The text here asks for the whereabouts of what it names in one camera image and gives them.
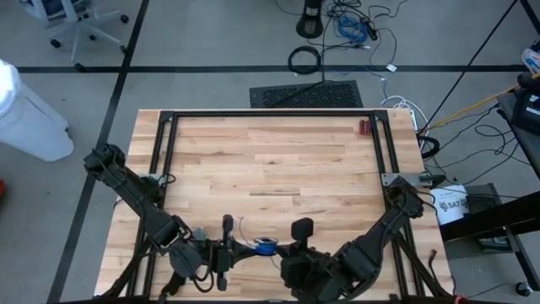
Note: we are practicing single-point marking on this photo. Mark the black side table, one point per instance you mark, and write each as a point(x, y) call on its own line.
point(485, 217)

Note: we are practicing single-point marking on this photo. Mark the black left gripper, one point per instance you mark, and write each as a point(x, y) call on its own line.
point(223, 255)

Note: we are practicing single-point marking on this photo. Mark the black cylindrical bin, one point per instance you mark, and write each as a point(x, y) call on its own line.
point(310, 25)

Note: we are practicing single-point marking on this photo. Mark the black slanted pole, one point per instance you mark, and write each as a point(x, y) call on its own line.
point(468, 66)

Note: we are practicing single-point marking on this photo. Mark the grey side table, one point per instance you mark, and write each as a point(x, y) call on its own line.
point(523, 152)

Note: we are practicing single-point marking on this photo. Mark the white trash bin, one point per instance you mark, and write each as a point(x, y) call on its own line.
point(29, 122)

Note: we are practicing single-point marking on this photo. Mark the black equipment case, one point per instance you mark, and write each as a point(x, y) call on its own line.
point(527, 114)

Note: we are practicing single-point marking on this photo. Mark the white blue office chair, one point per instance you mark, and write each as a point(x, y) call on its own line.
point(82, 25)

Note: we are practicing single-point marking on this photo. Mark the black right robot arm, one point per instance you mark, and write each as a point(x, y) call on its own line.
point(379, 236)

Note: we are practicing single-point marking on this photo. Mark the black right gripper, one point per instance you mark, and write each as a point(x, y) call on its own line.
point(308, 262)

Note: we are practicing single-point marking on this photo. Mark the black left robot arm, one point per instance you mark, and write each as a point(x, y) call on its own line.
point(135, 194)

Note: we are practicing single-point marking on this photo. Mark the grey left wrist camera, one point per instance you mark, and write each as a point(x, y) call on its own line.
point(185, 259)

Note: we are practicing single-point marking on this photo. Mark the white power strip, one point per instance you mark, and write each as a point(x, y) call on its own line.
point(413, 120)

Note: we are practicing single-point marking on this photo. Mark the small white adapter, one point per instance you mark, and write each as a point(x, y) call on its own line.
point(391, 67)

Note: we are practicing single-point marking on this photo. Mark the black perforated floor mat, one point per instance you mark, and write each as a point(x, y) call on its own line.
point(304, 96)

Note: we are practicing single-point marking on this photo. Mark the small red block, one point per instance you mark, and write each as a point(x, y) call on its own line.
point(365, 127)

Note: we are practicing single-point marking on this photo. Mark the black power strip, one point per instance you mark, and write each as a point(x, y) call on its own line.
point(371, 30)

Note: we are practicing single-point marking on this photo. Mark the person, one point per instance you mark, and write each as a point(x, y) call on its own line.
point(531, 59)

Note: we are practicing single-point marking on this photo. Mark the black round foot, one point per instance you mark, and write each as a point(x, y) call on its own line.
point(524, 289)

